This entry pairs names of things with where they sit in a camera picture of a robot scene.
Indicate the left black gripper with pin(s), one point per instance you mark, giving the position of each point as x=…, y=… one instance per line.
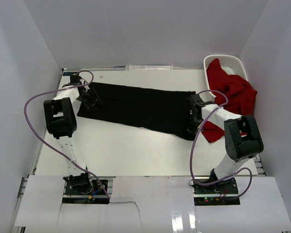
x=94, y=99

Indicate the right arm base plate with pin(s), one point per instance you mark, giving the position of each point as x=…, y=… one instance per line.
x=221, y=194

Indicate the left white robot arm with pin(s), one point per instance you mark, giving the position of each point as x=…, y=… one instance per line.
x=61, y=123

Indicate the small label sticker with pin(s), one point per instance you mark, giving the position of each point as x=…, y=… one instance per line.
x=69, y=73

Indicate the white plastic basket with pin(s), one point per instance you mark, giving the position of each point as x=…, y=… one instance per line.
x=230, y=64

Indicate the black t shirt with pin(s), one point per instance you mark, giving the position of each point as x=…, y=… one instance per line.
x=156, y=110

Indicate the red t shirt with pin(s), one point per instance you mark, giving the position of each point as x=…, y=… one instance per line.
x=241, y=97

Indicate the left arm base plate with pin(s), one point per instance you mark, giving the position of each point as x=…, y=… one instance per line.
x=85, y=194

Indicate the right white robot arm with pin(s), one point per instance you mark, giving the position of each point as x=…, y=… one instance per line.
x=242, y=138

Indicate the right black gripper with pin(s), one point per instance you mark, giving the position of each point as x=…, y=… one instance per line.
x=190, y=128

